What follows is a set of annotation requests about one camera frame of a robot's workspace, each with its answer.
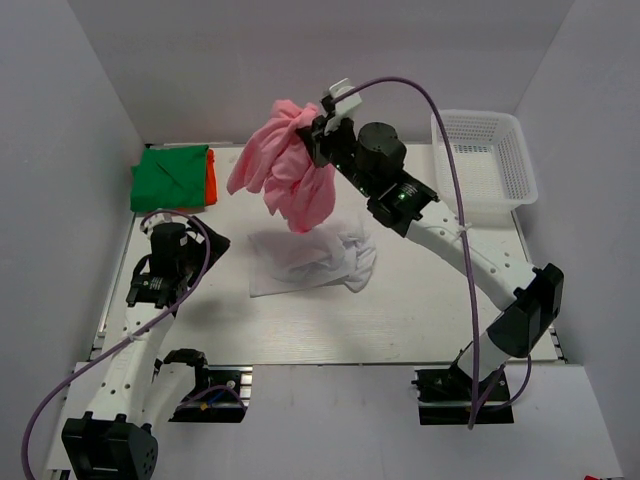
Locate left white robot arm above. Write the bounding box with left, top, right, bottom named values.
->
left=61, top=213, right=230, bottom=479

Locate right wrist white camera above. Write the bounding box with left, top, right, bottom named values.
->
left=321, top=78, right=362, bottom=135

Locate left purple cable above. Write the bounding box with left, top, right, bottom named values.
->
left=18, top=209, right=211, bottom=479

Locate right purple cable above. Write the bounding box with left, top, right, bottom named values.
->
left=332, top=76, right=534, bottom=431

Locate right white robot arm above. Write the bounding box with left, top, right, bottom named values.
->
left=296, top=116, right=564, bottom=397

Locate green folded t shirt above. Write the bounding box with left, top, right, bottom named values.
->
left=129, top=145, right=209, bottom=213

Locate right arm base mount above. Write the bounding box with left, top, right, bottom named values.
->
left=412, top=368, right=514, bottom=426

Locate wrist white camera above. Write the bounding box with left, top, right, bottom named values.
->
left=140, top=212, right=172, bottom=236
left=321, top=78, right=362, bottom=135

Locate white t shirt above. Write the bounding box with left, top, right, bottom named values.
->
left=249, top=220, right=377, bottom=298

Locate white plastic basket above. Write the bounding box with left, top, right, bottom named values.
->
left=440, top=109, right=538, bottom=215

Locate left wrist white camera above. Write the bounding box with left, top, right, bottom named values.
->
left=140, top=212, right=172, bottom=236

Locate orange folded t shirt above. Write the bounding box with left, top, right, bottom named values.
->
left=205, top=148, right=218, bottom=206

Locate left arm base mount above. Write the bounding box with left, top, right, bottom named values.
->
left=155, top=349, right=253, bottom=424

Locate pink t shirt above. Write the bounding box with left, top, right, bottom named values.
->
left=227, top=100, right=336, bottom=233

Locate purple cable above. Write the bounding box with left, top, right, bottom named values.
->
left=18, top=209, right=211, bottom=479
left=332, top=76, right=534, bottom=431

